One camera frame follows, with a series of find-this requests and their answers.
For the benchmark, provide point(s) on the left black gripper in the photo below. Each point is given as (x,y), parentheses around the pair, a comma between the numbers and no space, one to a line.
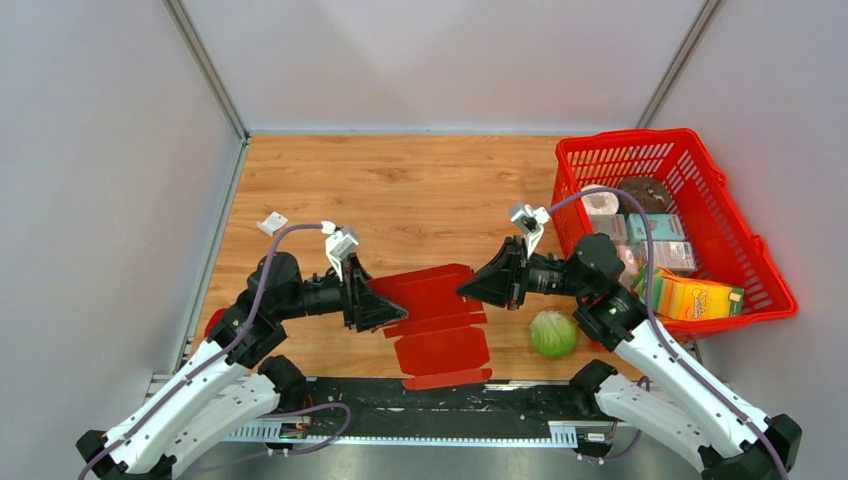
(361,305)

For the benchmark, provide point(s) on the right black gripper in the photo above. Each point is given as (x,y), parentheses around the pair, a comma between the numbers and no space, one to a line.
(501,281)

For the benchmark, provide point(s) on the red paper box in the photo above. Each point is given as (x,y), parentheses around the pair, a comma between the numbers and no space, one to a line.
(440,343)

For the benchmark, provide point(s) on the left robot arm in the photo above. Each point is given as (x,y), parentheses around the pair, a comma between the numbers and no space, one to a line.
(233,377)

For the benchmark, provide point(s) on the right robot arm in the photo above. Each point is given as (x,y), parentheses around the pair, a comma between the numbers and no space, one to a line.
(715,430)

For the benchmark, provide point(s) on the grey small box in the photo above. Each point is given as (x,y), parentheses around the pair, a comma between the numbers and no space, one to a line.
(613,226)

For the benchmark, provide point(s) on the teal carton box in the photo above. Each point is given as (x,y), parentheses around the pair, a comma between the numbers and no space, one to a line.
(662,227)

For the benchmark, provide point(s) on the pink white carton box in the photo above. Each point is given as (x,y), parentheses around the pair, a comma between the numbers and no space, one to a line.
(675,256)

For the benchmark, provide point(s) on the green cabbage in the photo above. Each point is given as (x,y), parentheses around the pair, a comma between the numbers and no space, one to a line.
(554,334)

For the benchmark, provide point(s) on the white tissue roll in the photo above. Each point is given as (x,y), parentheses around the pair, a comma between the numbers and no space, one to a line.
(598,203)

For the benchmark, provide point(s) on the pink white packet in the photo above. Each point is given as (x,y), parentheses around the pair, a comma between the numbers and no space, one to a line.
(631,265)

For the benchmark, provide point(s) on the red round object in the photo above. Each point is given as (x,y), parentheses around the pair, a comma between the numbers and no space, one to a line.
(213,321)

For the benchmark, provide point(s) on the brown round package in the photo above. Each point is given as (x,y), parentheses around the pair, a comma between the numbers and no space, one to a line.
(651,194)

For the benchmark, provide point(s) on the red plastic shopping basket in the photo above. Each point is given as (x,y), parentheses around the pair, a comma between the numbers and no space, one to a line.
(725,248)

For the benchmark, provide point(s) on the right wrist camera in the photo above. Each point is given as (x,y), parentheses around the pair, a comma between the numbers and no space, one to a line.
(531,222)

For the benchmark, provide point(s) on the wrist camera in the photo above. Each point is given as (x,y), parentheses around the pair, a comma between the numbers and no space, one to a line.
(531,222)
(340,242)

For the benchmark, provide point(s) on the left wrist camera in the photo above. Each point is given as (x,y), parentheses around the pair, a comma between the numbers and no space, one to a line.
(340,242)

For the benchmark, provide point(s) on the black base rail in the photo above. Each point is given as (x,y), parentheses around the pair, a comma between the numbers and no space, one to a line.
(372,411)

